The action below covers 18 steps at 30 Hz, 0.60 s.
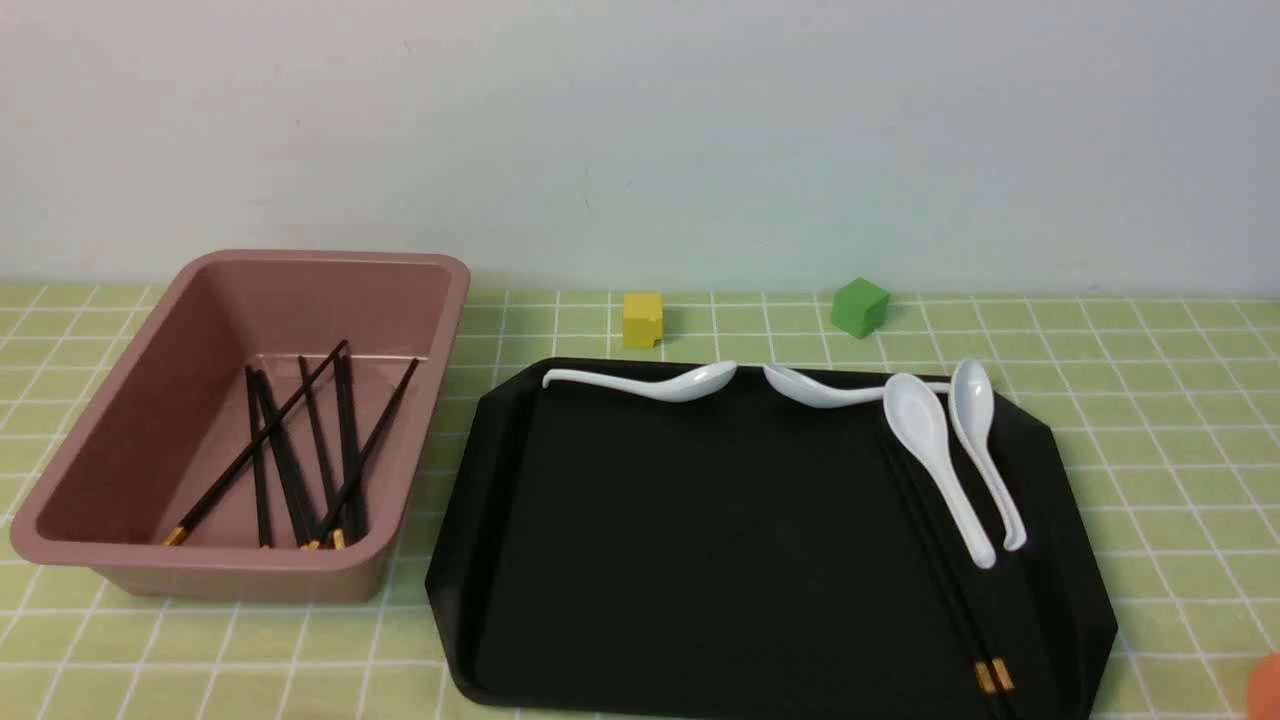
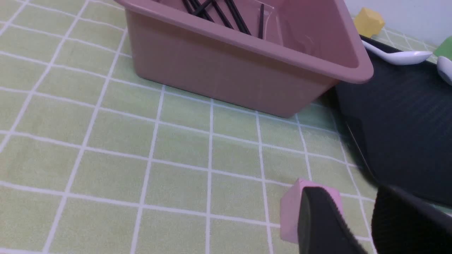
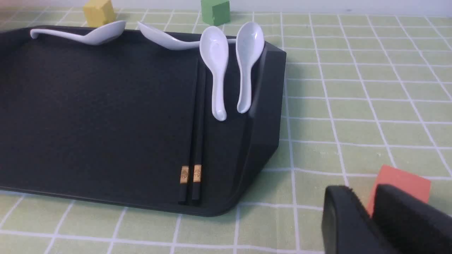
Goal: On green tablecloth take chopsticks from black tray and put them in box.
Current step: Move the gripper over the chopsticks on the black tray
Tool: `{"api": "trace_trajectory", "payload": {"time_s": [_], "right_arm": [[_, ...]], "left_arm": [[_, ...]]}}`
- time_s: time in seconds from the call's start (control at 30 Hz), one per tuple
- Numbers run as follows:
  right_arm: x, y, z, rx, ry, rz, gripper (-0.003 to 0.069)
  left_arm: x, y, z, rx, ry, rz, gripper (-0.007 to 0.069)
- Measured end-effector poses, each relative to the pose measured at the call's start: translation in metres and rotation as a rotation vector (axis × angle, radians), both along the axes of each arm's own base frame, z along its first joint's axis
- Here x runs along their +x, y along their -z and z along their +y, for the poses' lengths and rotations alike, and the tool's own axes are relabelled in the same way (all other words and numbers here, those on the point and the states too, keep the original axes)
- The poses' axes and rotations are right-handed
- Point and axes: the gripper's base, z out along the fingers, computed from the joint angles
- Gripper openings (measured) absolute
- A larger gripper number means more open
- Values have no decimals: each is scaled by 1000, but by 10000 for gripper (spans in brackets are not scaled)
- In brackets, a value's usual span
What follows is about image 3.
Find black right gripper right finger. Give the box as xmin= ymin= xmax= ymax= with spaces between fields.
xmin=373 ymin=185 xmax=452 ymax=254

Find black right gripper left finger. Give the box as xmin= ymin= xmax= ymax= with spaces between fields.
xmin=321 ymin=186 xmax=400 ymax=254

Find black chopstick gold band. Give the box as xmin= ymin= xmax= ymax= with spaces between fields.
xmin=178 ymin=58 xmax=199 ymax=205
xmin=191 ymin=63 xmax=206 ymax=205

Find orange wooden block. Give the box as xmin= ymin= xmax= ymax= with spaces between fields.
xmin=366 ymin=164 xmax=431 ymax=216

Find green checkered tablecloth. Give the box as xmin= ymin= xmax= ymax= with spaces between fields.
xmin=1 ymin=12 xmax=452 ymax=254

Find white spoon upright right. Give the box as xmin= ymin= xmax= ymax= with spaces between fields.
xmin=236 ymin=22 xmax=265 ymax=114

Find white spoon upright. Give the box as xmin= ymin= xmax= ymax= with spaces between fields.
xmin=199 ymin=26 xmax=229 ymax=122
xmin=236 ymin=22 xmax=265 ymax=114

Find white spoon upright left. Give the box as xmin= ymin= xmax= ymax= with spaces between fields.
xmin=199 ymin=26 xmax=229 ymax=122

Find black plastic serving tray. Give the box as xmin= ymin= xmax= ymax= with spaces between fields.
xmin=0 ymin=28 xmax=287 ymax=216

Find green wooden cube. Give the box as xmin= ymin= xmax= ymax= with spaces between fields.
xmin=201 ymin=0 xmax=231 ymax=26

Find white spoon lying sideways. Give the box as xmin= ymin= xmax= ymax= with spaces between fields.
xmin=138 ymin=22 xmax=237 ymax=50

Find white spoon far left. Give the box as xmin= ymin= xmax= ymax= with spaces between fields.
xmin=30 ymin=20 xmax=126 ymax=46

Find yellow wooden cube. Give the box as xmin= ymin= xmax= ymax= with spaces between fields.
xmin=83 ymin=0 xmax=116 ymax=28

